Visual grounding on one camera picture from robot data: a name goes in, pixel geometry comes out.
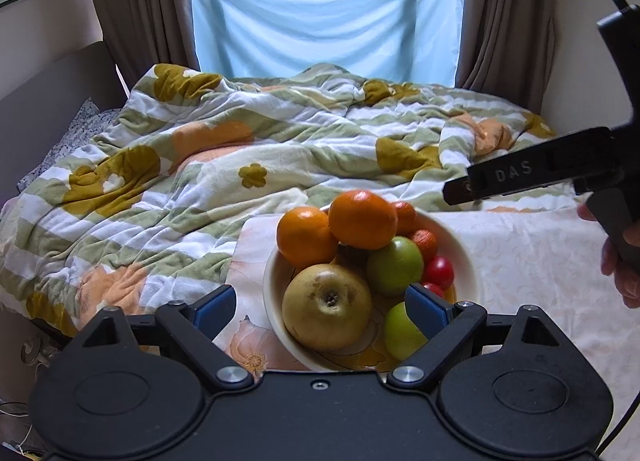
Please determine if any person's right hand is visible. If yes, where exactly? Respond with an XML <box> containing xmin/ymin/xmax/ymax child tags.
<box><xmin>577</xmin><ymin>203</ymin><xmax>640</xmax><ymax>310</ymax></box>

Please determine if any floral striped blanket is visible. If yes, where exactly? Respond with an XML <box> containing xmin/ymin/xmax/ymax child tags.
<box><xmin>0</xmin><ymin>63</ymin><xmax>576</xmax><ymax>337</ymax></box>

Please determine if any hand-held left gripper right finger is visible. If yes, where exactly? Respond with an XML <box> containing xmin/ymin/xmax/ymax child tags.
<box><xmin>387</xmin><ymin>282</ymin><xmax>566</xmax><ymax>389</ymax></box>

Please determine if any large orange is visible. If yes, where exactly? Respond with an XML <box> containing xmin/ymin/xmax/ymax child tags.
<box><xmin>276</xmin><ymin>207</ymin><xmax>340</xmax><ymax>270</ymax></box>
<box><xmin>328</xmin><ymin>190</ymin><xmax>399</xmax><ymax>250</ymax></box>

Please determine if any light blue window cloth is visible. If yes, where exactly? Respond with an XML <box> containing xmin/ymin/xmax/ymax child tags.
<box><xmin>187</xmin><ymin>0</ymin><xmax>466</xmax><ymax>89</ymax></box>

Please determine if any large yellow-green apple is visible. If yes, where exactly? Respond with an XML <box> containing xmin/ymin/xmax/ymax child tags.
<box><xmin>281</xmin><ymin>263</ymin><xmax>373</xmax><ymax>353</ymax></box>

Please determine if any white cable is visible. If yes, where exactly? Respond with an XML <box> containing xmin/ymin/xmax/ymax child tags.
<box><xmin>0</xmin><ymin>398</ymin><xmax>32</xmax><ymax>457</ymax></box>

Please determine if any grey bed headboard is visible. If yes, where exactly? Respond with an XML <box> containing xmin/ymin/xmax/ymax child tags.
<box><xmin>0</xmin><ymin>41</ymin><xmax>126</xmax><ymax>202</ymax></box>

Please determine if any white floral cloth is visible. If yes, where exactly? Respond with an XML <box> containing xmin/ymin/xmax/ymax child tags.
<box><xmin>212</xmin><ymin>208</ymin><xmax>640</xmax><ymax>422</ymax></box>

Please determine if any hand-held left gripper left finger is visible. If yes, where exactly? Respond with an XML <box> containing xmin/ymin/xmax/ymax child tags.
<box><xmin>75</xmin><ymin>285</ymin><xmax>255</xmax><ymax>389</ymax></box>

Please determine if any grey speckled bed sheet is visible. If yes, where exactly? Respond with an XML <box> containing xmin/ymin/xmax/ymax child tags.
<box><xmin>17</xmin><ymin>98</ymin><xmax>121</xmax><ymax>192</ymax></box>

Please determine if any green apple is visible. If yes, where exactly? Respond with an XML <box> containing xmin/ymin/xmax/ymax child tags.
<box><xmin>384</xmin><ymin>302</ymin><xmax>430</xmax><ymax>361</ymax></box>
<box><xmin>366</xmin><ymin>236</ymin><xmax>425</xmax><ymax>297</ymax></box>

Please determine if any cream bowl with yellow print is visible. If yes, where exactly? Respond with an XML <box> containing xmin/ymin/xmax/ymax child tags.
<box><xmin>262</xmin><ymin>206</ymin><xmax>483</xmax><ymax>373</ymax></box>

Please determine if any small mandarin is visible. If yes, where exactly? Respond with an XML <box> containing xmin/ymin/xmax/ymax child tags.
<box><xmin>410</xmin><ymin>230</ymin><xmax>439</xmax><ymax>263</ymax></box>
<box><xmin>392</xmin><ymin>201</ymin><xmax>418</xmax><ymax>237</ymax></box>

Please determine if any brown curtain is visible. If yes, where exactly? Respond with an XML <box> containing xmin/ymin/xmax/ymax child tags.
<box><xmin>82</xmin><ymin>0</ymin><xmax>201</xmax><ymax>92</ymax></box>
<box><xmin>455</xmin><ymin>0</ymin><xmax>556</xmax><ymax>114</ymax></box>

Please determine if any black cable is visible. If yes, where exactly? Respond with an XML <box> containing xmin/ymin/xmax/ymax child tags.
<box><xmin>597</xmin><ymin>386</ymin><xmax>640</xmax><ymax>457</ymax></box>

